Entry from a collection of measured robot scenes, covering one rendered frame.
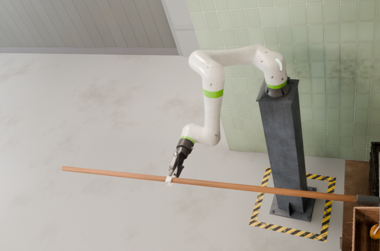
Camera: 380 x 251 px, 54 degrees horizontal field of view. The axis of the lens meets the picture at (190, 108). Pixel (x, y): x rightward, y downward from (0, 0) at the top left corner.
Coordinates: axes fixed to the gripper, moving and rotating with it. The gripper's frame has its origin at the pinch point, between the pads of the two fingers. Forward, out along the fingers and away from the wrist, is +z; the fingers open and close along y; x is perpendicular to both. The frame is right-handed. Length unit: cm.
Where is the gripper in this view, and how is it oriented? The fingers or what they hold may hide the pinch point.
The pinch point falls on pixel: (171, 178)
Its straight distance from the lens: 209.1
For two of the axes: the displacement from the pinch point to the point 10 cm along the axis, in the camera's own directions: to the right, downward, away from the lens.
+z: -3.2, 6.9, -6.5
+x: -9.1, -0.4, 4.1
